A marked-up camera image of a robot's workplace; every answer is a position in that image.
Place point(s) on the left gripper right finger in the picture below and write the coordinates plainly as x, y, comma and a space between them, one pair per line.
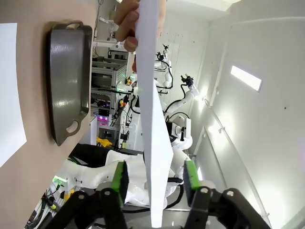
219, 212

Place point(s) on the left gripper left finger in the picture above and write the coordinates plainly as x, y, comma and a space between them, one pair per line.
95, 210

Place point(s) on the white A4 paper sheet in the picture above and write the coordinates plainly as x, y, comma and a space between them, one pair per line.
152, 119
9, 95

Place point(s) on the white robot arm black gripper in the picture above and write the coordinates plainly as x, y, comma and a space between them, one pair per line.
188, 95

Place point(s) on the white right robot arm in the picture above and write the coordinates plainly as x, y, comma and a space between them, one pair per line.
95, 174

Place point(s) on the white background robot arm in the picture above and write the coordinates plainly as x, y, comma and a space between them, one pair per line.
168, 71

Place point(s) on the person's left hand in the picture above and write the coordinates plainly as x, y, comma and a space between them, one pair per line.
126, 21

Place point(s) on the black cloth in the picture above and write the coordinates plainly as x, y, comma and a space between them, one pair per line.
93, 155

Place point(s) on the yellow object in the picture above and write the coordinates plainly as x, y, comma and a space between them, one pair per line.
103, 142

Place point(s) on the metal equipment rack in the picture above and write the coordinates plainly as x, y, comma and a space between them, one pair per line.
104, 81

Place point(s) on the brown plastic serving tray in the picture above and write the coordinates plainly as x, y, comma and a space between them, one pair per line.
69, 78

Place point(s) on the rectangular ceiling light panel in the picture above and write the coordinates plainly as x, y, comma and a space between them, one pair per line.
246, 78

